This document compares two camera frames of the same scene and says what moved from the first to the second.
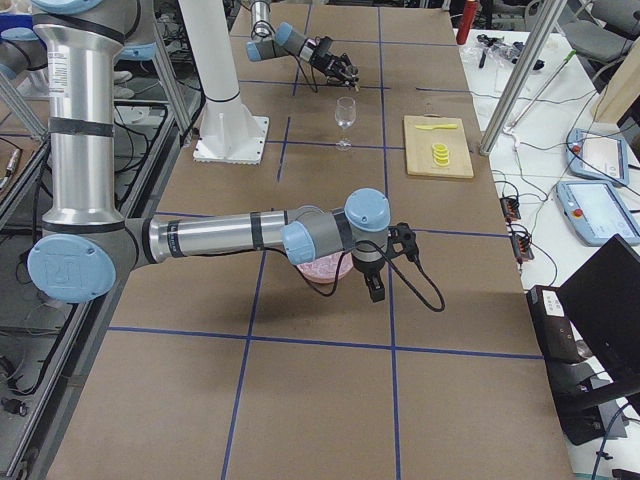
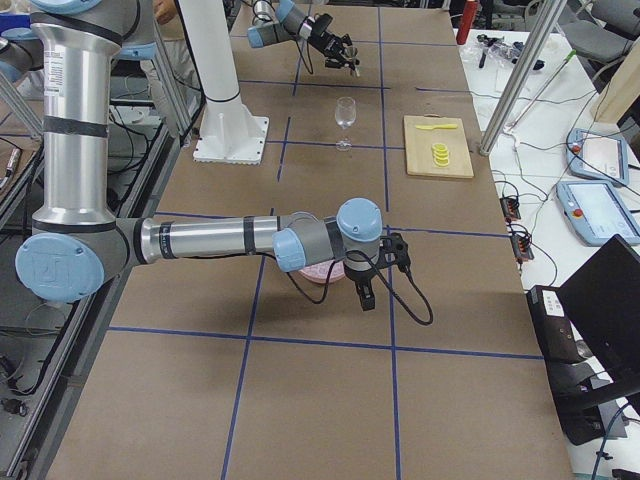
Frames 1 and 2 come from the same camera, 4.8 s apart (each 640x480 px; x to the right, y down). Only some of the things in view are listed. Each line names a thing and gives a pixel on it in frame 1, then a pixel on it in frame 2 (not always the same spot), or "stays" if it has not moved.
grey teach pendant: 597,156 stays
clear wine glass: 345,116 stays
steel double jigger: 355,88 -> 351,52
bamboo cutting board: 419,147 stays
